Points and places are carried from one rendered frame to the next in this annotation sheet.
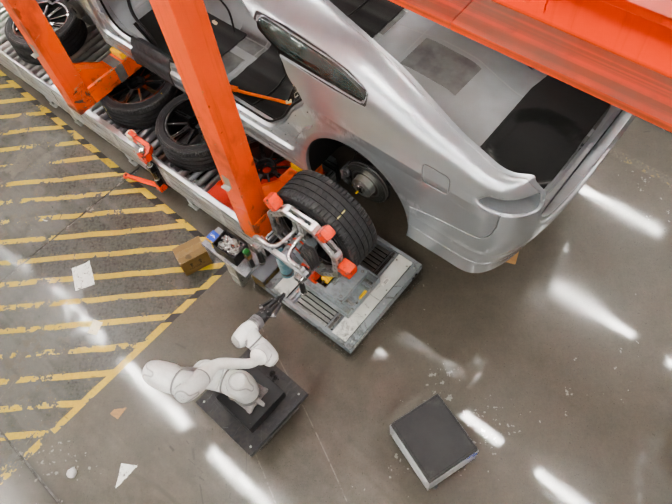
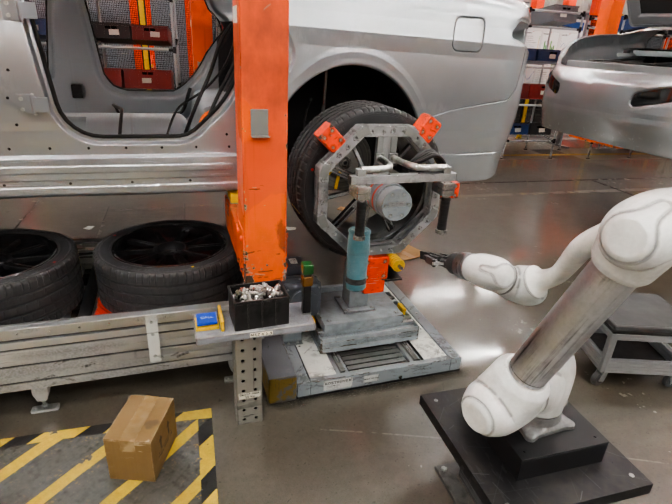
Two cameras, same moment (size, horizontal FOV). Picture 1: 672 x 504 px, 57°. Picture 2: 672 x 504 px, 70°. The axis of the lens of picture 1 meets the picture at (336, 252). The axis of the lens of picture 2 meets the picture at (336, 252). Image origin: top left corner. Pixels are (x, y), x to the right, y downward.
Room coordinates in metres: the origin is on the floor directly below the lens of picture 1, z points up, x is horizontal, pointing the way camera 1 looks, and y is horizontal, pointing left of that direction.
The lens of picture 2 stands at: (1.37, 2.00, 1.41)
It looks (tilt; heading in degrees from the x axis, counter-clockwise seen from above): 24 degrees down; 293
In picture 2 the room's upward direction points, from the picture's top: 3 degrees clockwise
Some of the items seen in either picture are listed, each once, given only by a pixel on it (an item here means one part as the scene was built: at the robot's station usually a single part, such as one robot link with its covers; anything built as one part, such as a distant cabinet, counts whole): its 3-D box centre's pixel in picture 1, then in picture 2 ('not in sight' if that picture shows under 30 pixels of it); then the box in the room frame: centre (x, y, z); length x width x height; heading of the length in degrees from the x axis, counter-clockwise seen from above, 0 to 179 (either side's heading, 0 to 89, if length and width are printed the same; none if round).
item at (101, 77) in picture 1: (106, 63); not in sight; (3.97, 1.54, 0.69); 0.52 x 0.17 x 0.35; 132
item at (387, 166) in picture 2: (275, 231); (371, 155); (1.95, 0.33, 1.03); 0.19 x 0.18 x 0.11; 132
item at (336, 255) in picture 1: (305, 241); (379, 191); (1.96, 0.17, 0.85); 0.54 x 0.07 x 0.54; 42
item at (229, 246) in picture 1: (231, 247); (258, 303); (2.21, 0.69, 0.51); 0.20 x 0.14 x 0.13; 45
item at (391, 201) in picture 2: (298, 249); (386, 197); (1.91, 0.22, 0.85); 0.21 x 0.14 x 0.14; 132
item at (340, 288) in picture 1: (331, 263); (355, 286); (2.07, 0.04, 0.32); 0.40 x 0.30 x 0.28; 42
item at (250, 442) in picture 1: (255, 404); (516, 469); (1.24, 0.67, 0.15); 0.50 x 0.50 x 0.30; 40
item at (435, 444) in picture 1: (433, 442); (627, 338); (0.82, -0.39, 0.17); 0.43 x 0.36 x 0.34; 23
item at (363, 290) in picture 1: (336, 278); (357, 319); (2.06, 0.03, 0.13); 0.50 x 0.36 x 0.10; 42
